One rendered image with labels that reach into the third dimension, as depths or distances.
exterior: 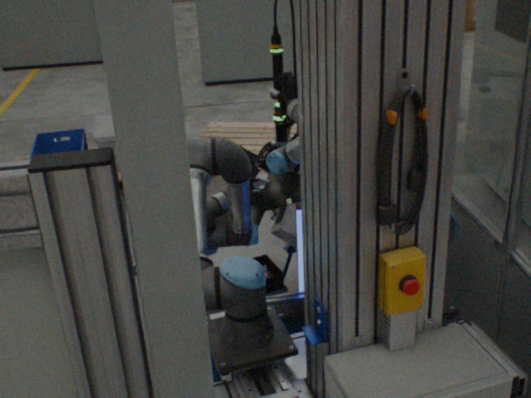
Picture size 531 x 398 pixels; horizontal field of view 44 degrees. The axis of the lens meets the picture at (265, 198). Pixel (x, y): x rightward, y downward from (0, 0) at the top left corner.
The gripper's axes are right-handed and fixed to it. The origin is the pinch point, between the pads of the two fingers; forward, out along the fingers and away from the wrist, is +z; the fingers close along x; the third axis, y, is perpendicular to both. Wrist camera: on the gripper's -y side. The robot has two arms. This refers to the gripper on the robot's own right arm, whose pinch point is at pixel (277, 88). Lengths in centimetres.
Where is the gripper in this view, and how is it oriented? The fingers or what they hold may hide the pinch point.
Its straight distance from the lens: 240.7
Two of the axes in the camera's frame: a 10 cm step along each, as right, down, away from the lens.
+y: 0.5, 9.0, 4.4
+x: 9.5, -1.8, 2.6
